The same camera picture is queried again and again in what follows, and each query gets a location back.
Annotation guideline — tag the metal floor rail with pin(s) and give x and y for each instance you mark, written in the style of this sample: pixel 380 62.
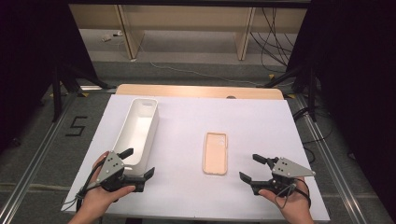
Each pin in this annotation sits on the metal floor rail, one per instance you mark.
pixel 34 155
pixel 330 155

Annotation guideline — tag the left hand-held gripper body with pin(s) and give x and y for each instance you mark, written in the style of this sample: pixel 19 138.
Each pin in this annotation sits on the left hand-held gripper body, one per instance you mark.
pixel 109 166

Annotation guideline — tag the person's right hand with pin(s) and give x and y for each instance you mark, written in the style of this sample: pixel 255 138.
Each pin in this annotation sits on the person's right hand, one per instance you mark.
pixel 292 203

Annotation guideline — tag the black tripod stand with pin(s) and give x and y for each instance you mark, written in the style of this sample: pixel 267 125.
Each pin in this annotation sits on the black tripod stand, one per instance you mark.
pixel 56 93
pixel 312 93

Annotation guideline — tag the white table sheet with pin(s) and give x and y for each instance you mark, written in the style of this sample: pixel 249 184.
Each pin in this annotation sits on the white table sheet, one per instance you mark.
pixel 186 186

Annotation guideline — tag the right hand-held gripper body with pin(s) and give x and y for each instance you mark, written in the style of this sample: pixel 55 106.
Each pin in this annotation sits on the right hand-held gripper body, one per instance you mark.
pixel 288 169

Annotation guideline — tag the white plastic storage box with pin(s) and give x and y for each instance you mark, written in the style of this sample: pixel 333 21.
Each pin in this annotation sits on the white plastic storage box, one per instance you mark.
pixel 137 130

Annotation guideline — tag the light wooden shelf unit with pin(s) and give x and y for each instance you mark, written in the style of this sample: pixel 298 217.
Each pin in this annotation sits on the light wooden shelf unit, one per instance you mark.
pixel 193 18

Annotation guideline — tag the small white floor object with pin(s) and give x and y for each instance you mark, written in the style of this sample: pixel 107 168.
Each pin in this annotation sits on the small white floor object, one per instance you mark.
pixel 106 38

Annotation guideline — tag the person's left hand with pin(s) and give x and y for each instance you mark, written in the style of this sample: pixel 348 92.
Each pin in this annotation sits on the person's left hand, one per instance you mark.
pixel 102 196

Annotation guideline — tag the peach phone case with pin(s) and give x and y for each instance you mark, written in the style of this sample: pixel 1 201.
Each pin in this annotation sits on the peach phone case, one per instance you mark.
pixel 215 154

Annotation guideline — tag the light wooden table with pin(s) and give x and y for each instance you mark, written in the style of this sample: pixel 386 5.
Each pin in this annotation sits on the light wooden table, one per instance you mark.
pixel 199 91

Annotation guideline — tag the black curtain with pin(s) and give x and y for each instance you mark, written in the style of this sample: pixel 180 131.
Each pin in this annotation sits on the black curtain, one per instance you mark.
pixel 358 77
pixel 28 62

